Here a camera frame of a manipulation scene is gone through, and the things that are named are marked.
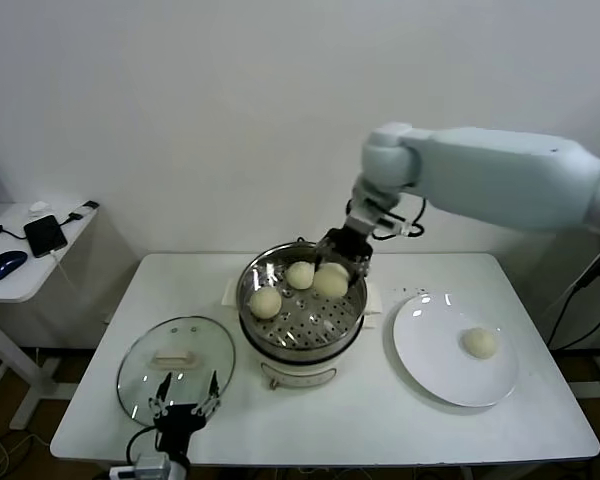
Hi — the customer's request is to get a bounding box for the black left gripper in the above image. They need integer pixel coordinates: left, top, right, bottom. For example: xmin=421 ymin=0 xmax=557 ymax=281
xmin=147 ymin=369 xmax=221 ymax=460

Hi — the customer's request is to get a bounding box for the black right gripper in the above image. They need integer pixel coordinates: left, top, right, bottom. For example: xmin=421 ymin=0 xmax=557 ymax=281
xmin=313 ymin=228 xmax=374 ymax=292

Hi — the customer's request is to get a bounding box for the white steamed baozi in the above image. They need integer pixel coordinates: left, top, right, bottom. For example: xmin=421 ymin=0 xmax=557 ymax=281
xmin=285 ymin=260 xmax=315 ymax=291
xmin=312 ymin=263 xmax=351 ymax=300
xmin=461 ymin=327 xmax=499 ymax=360
xmin=249 ymin=287 xmax=283 ymax=320

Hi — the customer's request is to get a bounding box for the glass lid with cream handle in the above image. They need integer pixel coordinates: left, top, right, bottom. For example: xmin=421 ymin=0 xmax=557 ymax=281
xmin=115 ymin=314 xmax=237 ymax=426

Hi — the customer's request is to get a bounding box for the perforated steel steamer basket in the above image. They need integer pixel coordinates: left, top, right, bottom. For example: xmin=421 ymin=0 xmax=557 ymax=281
xmin=236 ymin=243 xmax=369 ymax=362

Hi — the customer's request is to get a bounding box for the cream electric cooker base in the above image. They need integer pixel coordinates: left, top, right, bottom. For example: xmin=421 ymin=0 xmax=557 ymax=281
xmin=222 ymin=277 xmax=384 ymax=392

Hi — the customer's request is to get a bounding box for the white round plate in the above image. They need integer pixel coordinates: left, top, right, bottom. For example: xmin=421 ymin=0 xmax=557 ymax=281
xmin=392 ymin=292 xmax=521 ymax=407

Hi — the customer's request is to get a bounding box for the white side desk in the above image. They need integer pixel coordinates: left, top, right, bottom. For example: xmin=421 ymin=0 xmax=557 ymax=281
xmin=0 ymin=202 xmax=101 ymax=431

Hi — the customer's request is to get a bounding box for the white adapter with black plugs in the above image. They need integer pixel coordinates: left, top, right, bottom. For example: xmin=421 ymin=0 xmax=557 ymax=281
xmin=67 ymin=200 xmax=100 ymax=224

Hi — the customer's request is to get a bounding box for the black smartphone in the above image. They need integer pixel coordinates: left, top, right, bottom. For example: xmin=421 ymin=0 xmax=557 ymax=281
xmin=23 ymin=215 xmax=69 ymax=259

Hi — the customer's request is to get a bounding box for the blue computer mouse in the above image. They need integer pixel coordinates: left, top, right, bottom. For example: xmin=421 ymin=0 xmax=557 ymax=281
xmin=0 ymin=250 xmax=30 ymax=281

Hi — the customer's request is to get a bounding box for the black power adapter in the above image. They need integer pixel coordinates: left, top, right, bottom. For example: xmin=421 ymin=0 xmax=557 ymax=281
xmin=572 ymin=247 xmax=600 ymax=291

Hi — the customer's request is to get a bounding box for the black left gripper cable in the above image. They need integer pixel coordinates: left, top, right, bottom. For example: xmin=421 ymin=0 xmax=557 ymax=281
xmin=125 ymin=427 xmax=161 ymax=464

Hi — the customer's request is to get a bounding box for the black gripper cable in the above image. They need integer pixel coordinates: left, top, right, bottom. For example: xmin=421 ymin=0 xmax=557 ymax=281
xmin=369 ymin=197 xmax=427 ymax=240
xmin=125 ymin=427 xmax=161 ymax=464

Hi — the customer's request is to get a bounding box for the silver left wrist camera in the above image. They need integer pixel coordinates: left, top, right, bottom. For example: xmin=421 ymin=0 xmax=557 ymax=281
xmin=109 ymin=453 xmax=171 ymax=480

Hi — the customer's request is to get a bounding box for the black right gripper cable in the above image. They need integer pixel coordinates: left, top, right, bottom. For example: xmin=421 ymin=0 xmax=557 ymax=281
xmin=369 ymin=197 xmax=427 ymax=240

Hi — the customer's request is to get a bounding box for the white charging cable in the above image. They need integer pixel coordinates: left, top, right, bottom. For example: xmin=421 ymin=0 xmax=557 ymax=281
xmin=49 ymin=249 xmax=81 ymax=301

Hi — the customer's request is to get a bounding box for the black power cable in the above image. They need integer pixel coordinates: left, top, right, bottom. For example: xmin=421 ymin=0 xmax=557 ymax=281
xmin=547 ymin=272 xmax=600 ymax=351

